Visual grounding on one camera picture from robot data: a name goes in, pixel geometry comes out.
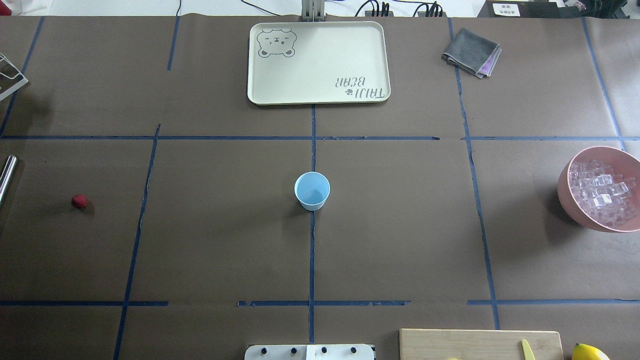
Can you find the red strawberry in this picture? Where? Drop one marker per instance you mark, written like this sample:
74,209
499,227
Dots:
79,201

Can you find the yellow lemon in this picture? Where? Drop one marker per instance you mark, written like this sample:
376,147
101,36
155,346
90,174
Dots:
582,351

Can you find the light blue plastic cup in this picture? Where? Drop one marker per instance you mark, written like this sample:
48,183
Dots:
312,190

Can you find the white wire cup rack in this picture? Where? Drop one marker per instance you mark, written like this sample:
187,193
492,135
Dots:
11,78

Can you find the cream bear serving tray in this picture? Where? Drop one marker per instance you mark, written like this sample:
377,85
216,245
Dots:
294,63

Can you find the pink bowl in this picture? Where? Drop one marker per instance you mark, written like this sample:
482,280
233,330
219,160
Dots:
622,162

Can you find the yellow plastic knife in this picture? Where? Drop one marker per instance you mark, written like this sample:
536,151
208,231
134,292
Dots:
527,351

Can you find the steel muddler with black tip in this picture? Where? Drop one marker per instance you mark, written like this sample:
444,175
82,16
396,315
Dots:
7,175

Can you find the clear ice cubes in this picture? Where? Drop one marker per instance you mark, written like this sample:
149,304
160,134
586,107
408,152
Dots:
603,193

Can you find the wooden cutting board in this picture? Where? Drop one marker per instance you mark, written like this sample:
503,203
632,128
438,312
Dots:
475,344

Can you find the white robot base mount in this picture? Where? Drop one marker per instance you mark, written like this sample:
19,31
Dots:
348,351

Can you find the grey folded cloth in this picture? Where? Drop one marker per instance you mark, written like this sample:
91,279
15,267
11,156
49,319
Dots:
472,53

